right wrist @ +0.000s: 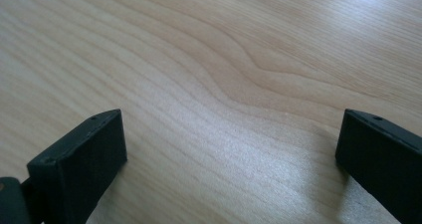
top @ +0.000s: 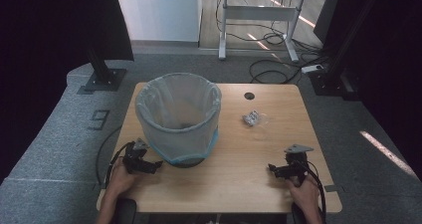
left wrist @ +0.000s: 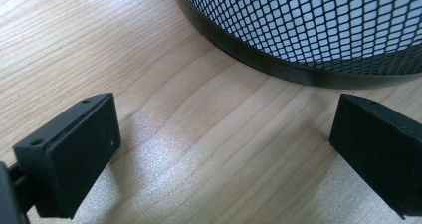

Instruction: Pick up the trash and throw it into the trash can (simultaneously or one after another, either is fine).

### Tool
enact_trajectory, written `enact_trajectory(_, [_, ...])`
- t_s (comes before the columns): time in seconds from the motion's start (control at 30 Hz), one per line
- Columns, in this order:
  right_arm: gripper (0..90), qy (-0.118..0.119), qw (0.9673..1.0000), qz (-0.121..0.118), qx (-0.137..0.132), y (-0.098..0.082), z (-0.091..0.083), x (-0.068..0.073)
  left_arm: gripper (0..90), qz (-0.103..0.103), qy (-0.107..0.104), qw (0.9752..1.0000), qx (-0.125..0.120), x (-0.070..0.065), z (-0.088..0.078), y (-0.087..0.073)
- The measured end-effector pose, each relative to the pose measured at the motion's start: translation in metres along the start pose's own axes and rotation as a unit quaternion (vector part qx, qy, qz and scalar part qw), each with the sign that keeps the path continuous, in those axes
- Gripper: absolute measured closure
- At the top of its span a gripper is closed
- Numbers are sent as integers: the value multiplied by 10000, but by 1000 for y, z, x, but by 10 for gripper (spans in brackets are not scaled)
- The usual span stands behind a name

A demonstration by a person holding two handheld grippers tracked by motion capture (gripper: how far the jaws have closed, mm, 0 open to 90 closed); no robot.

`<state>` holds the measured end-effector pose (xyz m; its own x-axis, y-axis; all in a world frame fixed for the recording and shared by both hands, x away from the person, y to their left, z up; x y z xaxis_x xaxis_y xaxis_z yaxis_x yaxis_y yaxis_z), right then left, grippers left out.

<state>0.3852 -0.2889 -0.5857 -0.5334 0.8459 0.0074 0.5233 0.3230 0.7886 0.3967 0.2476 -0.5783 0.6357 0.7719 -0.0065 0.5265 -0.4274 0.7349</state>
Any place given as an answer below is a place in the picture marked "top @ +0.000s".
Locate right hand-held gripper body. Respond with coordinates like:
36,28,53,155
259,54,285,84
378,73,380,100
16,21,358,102
284,144,315,185

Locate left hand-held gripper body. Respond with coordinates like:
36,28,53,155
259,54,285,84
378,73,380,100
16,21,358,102
122,137,154,175

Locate dark round trash bin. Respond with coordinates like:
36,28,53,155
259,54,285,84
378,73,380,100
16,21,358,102
168,156,206,169

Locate trash bin with clear bag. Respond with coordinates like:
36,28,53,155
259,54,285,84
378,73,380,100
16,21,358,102
134,72,223,166

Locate clear plastic wrapper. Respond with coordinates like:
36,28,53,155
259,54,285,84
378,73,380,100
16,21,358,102
241,109,271,129

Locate person's left hand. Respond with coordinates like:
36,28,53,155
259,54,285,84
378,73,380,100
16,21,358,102
106,165,143,198

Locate person's right hand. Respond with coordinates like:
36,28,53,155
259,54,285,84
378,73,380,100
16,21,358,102
288,175,321,215

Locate black metal stand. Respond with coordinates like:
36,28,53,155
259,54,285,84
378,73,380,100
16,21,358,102
77,46,128,96
308,0,386,102

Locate white power strip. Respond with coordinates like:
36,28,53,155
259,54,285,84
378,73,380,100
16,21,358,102
301,64,324,75

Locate black curtain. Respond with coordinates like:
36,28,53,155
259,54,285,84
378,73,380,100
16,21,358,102
0,0,135,185
315,0,422,182

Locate white panel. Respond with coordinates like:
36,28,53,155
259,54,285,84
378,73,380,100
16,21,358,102
113,0,203,43

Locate black computer tower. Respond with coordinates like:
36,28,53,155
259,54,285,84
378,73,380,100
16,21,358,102
313,0,337,45

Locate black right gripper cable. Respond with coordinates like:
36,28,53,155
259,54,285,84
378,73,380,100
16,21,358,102
298,159,327,224

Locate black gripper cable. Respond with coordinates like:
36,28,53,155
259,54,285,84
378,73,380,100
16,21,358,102
298,159,327,224
95,125,134,189

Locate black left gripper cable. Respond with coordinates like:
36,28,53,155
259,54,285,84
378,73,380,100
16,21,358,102
95,125,134,189

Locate black floor cables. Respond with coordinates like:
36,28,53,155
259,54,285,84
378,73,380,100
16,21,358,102
215,0,330,85

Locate white metal frame desk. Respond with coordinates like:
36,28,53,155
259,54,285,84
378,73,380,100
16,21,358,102
211,0,342,64

